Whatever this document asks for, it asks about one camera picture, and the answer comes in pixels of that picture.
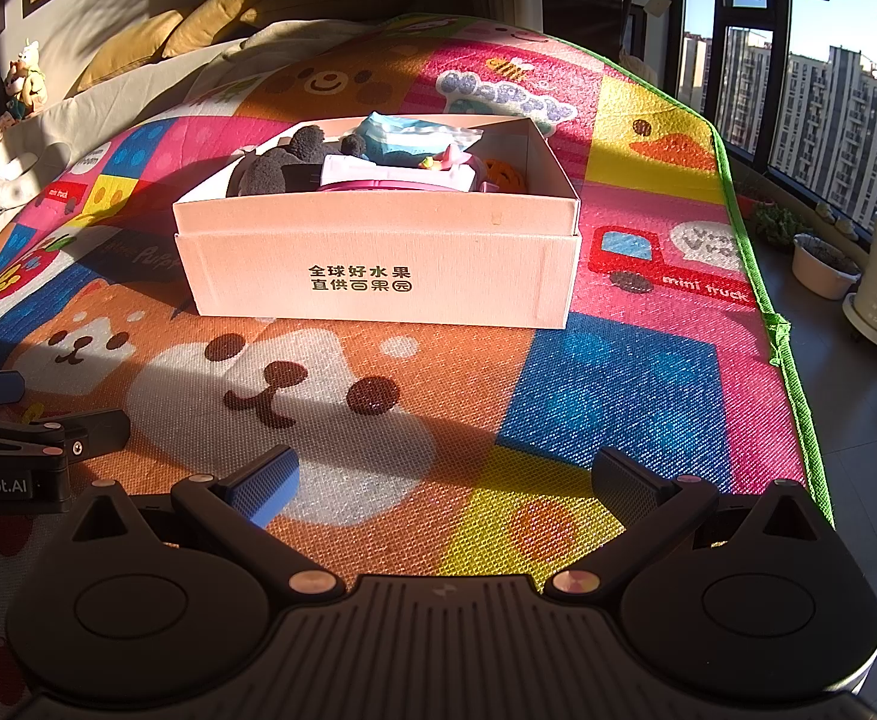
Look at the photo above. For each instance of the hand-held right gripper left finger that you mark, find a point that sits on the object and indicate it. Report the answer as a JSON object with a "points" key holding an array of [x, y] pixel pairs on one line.
{"points": [[262, 491]]}

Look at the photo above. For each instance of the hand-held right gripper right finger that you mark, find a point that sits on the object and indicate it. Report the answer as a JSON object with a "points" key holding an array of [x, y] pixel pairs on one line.
{"points": [[630, 491]]}

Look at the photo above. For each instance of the white cardboard box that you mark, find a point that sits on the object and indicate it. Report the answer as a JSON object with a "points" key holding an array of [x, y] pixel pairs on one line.
{"points": [[378, 262]]}

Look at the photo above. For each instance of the grey plush toy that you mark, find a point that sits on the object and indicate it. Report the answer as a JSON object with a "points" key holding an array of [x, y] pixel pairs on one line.
{"points": [[281, 165]]}

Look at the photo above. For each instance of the blue wet cotton pack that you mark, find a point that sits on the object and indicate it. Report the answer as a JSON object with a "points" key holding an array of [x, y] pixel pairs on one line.
{"points": [[408, 135]]}

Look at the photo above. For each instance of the colourful printed play mat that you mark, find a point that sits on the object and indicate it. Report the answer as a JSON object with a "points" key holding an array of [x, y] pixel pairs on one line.
{"points": [[408, 405]]}

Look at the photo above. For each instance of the cream sofa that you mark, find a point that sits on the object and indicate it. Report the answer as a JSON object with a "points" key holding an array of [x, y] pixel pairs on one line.
{"points": [[86, 112]]}

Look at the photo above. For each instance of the white basin pot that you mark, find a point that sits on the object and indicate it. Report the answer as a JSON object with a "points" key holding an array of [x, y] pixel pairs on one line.
{"points": [[825, 266]]}

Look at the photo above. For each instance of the small plush doll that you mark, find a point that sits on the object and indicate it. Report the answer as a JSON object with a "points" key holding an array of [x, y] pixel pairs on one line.
{"points": [[22, 79]]}

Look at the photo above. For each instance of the orange toy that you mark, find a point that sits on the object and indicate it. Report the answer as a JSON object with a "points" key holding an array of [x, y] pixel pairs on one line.
{"points": [[502, 174]]}

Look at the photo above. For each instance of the yellow pillow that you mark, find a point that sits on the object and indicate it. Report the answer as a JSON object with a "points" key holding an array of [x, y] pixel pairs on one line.
{"points": [[131, 52], [228, 7]]}

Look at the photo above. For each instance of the cream blanket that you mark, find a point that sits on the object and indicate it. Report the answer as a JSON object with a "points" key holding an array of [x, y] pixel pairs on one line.
{"points": [[296, 41]]}

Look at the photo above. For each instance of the black framed window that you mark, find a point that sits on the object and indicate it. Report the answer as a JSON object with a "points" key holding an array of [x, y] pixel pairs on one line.
{"points": [[821, 75]]}

